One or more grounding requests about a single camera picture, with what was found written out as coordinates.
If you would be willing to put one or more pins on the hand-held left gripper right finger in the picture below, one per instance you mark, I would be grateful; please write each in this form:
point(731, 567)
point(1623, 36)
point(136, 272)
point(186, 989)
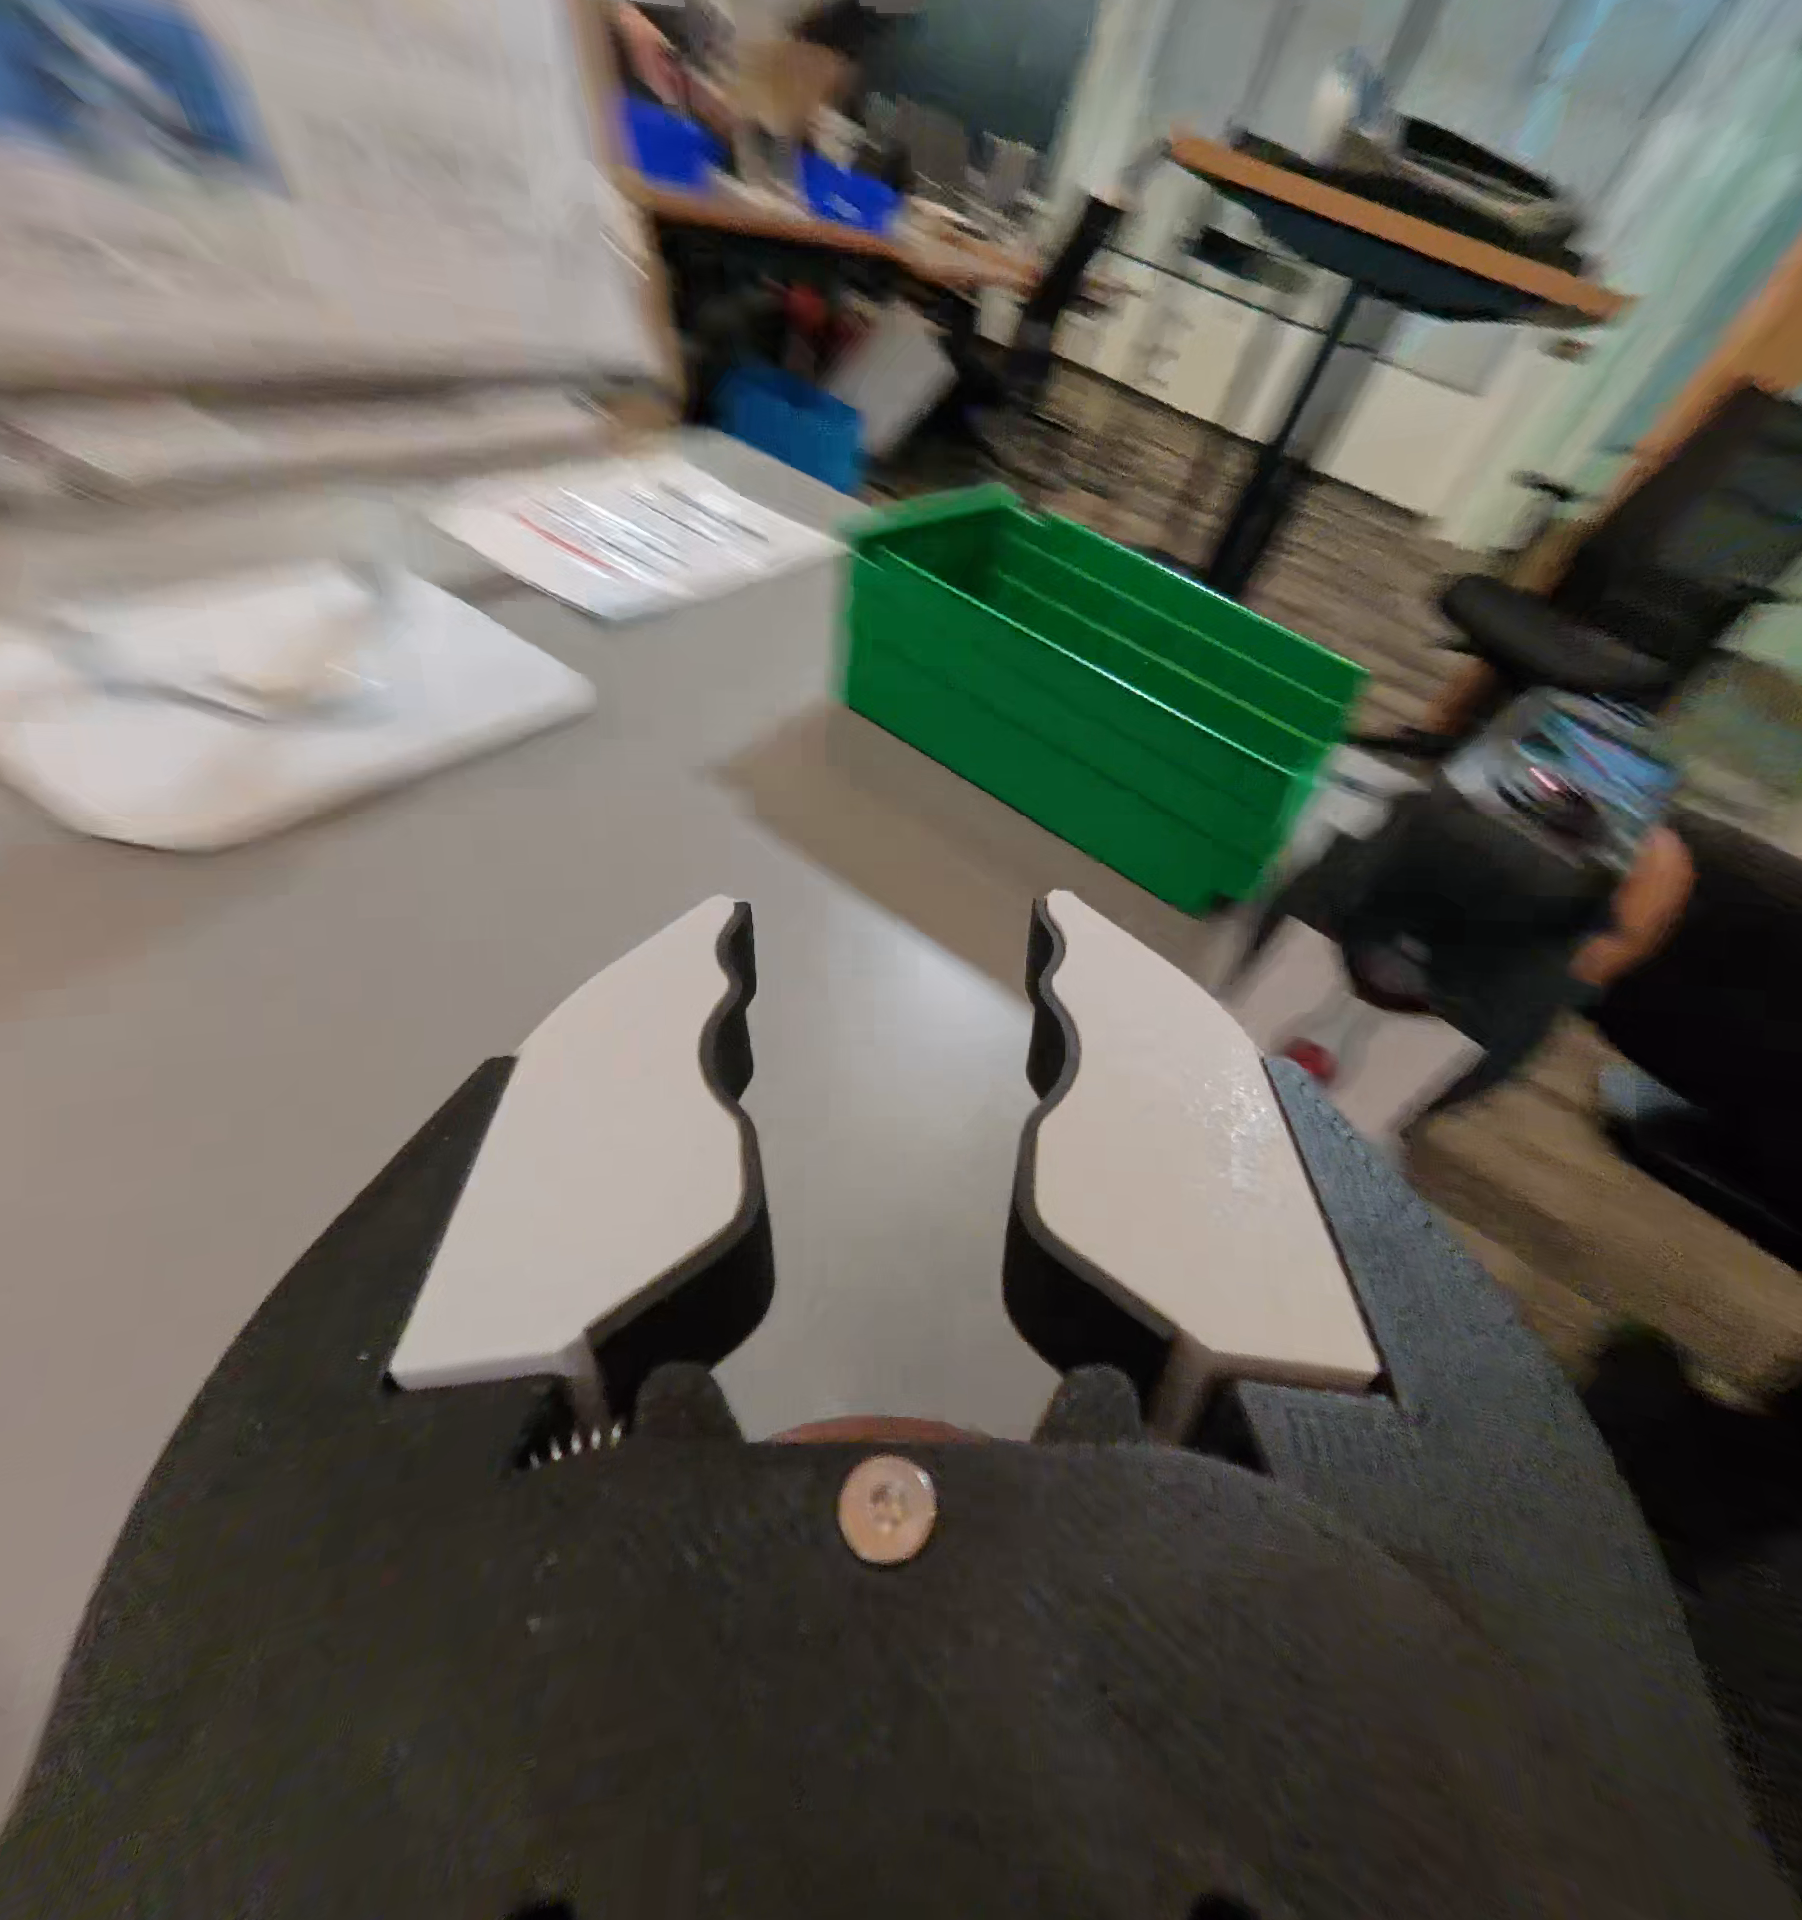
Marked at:
point(1185, 1186)

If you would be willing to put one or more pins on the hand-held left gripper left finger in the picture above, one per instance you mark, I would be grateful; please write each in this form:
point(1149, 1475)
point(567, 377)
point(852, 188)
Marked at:
point(586, 1186)

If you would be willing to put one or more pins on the green storage bin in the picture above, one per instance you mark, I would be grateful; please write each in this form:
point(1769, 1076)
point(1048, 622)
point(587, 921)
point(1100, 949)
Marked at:
point(1081, 720)

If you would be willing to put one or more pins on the person's right forearm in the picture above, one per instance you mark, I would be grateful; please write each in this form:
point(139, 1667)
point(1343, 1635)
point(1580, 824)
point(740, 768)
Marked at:
point(1757, 1021)

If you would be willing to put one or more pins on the grey desk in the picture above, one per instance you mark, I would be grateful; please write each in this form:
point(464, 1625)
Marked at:
point(243, 1050)

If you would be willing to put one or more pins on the person's right hand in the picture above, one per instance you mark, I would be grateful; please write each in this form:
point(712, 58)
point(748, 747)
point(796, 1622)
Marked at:
point(1645, 907)

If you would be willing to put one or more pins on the black office chair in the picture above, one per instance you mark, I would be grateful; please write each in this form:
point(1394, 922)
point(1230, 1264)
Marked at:
point(1712, 539)

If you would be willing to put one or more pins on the wooden document stand white base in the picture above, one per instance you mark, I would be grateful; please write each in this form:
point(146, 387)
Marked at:
point(243, 720)

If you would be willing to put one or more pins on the white paper card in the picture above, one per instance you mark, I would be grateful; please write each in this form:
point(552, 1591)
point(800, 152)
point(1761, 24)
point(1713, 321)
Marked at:
point(632, 534)

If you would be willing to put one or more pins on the background work table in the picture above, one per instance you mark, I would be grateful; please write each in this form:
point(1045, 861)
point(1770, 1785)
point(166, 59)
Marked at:
point(1382, 224)
point(843, 240)

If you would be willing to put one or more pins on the black bag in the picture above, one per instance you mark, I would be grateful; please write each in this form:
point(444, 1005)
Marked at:
point(1458, 173)

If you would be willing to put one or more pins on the grey box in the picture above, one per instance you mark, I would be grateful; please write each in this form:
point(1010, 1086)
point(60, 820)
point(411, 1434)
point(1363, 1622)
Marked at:
point(894, 375)

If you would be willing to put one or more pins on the blue storage bin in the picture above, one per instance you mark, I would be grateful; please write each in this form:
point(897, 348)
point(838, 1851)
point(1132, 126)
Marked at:
point(669, 141)
point(848, 190)
point(789, 422)

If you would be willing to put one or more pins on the printed instruction sheet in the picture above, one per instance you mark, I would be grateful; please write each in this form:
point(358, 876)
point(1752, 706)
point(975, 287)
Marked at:
point(361, 196)

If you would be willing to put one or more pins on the wooden post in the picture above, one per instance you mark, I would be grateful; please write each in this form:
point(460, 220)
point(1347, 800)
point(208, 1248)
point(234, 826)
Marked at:
point(1786, 315)

